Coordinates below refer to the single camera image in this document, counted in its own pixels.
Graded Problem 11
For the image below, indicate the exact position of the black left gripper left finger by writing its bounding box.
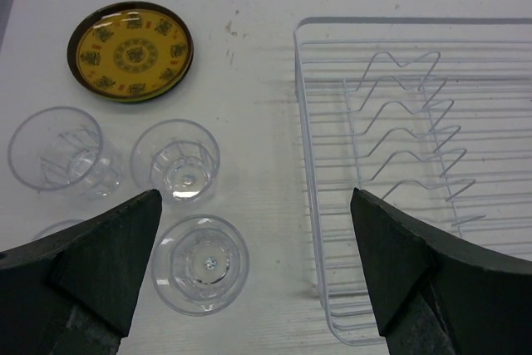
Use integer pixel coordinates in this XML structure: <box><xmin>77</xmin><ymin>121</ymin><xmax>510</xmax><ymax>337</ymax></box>
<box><xmin>1</xmin><ymin>190</ymin><xmax>162</xmax><ymax>354</ymax></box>

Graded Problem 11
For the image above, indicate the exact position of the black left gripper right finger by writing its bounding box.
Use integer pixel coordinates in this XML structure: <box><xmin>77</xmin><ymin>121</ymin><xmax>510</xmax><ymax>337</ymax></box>
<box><xmin>350</xmin><ymin>189</ymin><xmax>531</xmax><ymax>354</ymax></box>

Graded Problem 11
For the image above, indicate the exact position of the clear glass cup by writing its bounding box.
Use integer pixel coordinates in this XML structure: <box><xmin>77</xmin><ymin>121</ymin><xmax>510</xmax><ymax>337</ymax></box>
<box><xmin>32</xmin><ymin>219</ymin><xmax>82</xmax><ymax>241</ymax></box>
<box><xmin>129</xmin><ymin>119</ymin><xmax>221</xmax><ymax>206</ymax></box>
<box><xmin>150</xmin><ymin>214</ymin><xmax>250</xmax><ymax>317</ymax></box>
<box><xmin>7</xmin><ymin>106</ymin><xmax>124</xmax><ymax>199</ymax></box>

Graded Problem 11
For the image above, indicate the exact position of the green plate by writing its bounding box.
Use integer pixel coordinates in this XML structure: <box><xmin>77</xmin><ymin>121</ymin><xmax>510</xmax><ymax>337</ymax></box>
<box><xmin>96</xmin><ymin>84</ymin><xmax>180</xmax><ymax>104</ymax></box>

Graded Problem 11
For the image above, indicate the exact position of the clear plastic dish rack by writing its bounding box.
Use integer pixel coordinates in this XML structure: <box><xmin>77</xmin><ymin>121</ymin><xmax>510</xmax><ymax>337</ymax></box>
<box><xmin>293</xmin><ymin>17</ymin><xmax>531</xmax><ymax>354</ymax></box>

